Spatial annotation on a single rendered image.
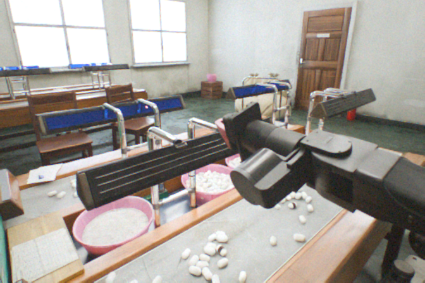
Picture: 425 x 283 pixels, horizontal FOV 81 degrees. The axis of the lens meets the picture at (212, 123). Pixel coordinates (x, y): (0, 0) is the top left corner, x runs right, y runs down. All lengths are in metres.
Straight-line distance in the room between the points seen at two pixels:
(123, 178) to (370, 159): 0.45
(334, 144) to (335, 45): 5.20
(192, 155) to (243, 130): 0.26
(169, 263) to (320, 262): 0.43
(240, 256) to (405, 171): 0.62
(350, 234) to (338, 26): 4.81
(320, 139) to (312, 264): 0.55
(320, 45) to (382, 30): 1.02
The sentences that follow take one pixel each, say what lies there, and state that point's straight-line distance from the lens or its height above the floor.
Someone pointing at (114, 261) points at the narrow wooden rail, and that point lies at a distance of 0.85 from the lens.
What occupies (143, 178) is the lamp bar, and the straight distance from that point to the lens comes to 0.59.
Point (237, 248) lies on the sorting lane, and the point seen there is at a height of 0.74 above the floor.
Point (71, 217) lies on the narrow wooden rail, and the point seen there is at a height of 0.75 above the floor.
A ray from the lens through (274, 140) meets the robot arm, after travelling 0.38.
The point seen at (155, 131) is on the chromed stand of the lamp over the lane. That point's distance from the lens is 0.73.
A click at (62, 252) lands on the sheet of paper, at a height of 0.78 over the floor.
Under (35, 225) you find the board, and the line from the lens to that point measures 1.08.
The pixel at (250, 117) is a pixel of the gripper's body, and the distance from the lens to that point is 0.43.
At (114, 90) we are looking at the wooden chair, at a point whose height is 0.85.
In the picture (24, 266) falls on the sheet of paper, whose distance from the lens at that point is 0.93.
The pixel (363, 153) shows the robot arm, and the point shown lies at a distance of 0.34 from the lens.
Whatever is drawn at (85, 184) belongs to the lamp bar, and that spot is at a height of 1.09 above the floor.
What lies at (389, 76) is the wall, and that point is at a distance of 5.34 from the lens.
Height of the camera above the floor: 1.35
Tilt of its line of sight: 17 degrees down
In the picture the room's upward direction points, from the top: straight up
